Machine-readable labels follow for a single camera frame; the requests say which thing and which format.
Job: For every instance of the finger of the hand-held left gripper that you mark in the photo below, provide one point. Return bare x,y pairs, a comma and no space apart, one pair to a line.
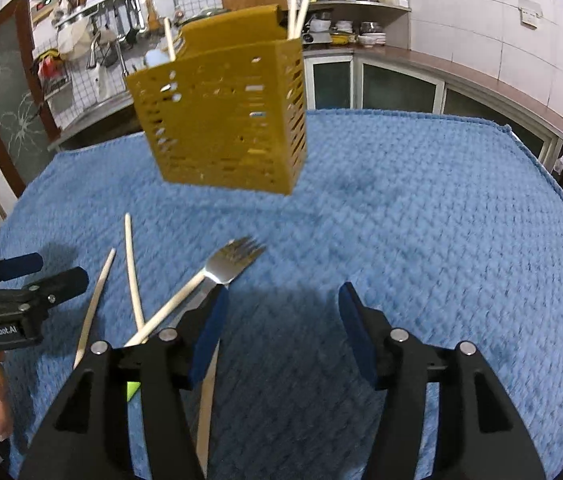
66,280
19,265

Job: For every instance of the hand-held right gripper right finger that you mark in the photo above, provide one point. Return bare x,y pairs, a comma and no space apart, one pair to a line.
356,340

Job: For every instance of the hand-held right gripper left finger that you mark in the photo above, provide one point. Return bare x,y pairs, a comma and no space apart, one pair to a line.
209,340

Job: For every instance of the wooden chopstick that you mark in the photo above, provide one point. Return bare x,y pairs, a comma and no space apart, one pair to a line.
293,5
170,40
305,7
133,275
166,310
206,410
94,310

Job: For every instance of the yellow slotted utensil holder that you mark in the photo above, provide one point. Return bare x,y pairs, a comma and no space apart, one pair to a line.
226,115

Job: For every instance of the blue textured blanket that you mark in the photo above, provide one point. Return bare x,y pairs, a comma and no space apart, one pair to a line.
411,235

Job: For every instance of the steel sink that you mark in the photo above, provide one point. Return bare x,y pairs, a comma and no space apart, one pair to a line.
86,120

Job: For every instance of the chrome faucet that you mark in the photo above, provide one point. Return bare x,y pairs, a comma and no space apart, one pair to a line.
96,47

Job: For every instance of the white hanging cloth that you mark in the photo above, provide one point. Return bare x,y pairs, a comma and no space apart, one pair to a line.
75,40

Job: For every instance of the counter cabinets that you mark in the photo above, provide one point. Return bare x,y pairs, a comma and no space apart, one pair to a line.
396,87

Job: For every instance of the stack of white bowls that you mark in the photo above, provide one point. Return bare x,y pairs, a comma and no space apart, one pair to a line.
372,39

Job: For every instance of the metal corner shelf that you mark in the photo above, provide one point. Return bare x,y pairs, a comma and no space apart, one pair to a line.
356,4

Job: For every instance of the wall power box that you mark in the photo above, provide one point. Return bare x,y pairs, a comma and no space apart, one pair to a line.
44,7

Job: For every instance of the metal wall utensil rack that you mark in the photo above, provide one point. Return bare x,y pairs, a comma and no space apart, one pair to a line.
106,2

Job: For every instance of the white wall socket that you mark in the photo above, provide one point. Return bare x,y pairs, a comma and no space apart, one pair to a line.
530,11

